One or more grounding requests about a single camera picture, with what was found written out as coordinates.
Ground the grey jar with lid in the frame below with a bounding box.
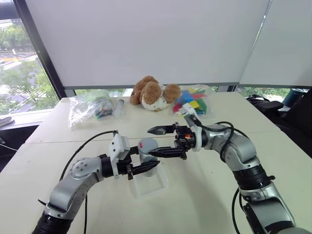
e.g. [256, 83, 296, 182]
[137, 137, 161, 177]

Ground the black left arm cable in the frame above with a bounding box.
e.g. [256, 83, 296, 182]
[59, 130, 119, 234]

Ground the clear bag of small items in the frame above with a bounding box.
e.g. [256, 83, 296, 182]
[68, 90, 116, 129]

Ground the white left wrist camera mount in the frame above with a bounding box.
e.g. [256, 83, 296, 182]
[108, 133, 131, 180]

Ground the teal bottle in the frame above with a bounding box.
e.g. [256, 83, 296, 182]
[282, 88, 308, 107]

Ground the black side desk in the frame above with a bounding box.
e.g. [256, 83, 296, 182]
[0, 124, 40, 173]

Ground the brown and white plush dog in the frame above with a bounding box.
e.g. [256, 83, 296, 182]
[129, 76, 182, 113]

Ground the narrow white roller blind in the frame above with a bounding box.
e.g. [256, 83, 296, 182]
[238, 0, 312, 89]

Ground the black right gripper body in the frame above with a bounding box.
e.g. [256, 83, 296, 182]
[172, 121, 197, 161]

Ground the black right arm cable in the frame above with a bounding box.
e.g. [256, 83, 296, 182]
[195, 117, 247, 234]

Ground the bag of colourful blocks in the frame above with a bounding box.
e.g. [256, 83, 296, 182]
[172, 83, 216, 119]

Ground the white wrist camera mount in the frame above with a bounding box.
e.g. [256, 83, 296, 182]
[108, 133, 131, 180]
[179, 102, 203, 152]

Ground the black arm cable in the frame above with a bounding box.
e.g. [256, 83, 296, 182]
[195, 117, 247, 234]
[59, 130, 119, 234]

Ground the wide white roller blind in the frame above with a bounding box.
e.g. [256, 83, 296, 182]
[24, 0, 273, 90]

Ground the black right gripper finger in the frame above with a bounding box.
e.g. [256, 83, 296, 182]
[147, 125, 176, 137]
[148, 146, 176, 158]

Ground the grey plastic syringe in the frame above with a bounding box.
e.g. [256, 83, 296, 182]
[112, 98, 126, 119]

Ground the dark flat device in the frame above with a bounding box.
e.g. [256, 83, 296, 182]
[0, 117, 16, 128]

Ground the black backpack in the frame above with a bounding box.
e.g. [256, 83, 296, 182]
[245, 93, 312, 147]

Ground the clear plastic box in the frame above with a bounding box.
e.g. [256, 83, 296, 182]
[131, 160, 169, 198]

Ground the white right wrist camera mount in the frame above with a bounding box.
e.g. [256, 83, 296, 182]
[179, 102, 203, 152]

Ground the black window frame post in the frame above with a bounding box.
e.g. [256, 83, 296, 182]
[12, 0, 67, 100]

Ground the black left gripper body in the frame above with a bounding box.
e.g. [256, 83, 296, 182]
[118, 156, 135, 181]

